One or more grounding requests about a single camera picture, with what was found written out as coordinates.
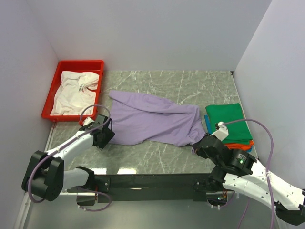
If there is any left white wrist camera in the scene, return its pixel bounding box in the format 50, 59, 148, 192
79, 117, 95, 128

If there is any green t shirt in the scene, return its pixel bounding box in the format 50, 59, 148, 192
205, 103, 253, 145

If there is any black base beam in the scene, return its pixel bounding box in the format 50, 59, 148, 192
89, 172, 225, 201

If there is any white crumpled t shirt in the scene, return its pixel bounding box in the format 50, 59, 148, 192
51, 71, 99, 116

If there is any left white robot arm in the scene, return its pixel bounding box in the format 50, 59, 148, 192
21, 114, 115, 203

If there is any orange t shirt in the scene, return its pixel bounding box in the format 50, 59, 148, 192
225, 140, 254, 151

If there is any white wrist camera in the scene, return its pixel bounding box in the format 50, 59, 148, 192
212, 122, 229, 141
79, 117, 95, 128

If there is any aluminium frame rail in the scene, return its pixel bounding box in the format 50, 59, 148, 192
13, 126, 79, 229

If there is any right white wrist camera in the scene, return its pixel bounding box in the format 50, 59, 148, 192
212, 122, 229, 141

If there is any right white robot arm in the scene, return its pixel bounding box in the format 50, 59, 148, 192
192, 135, 305, 226

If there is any lavender t shirt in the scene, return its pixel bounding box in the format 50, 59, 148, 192
109, 90, 205, 147

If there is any red plastic bin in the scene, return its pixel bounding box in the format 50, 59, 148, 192
41, 60, 104, 122

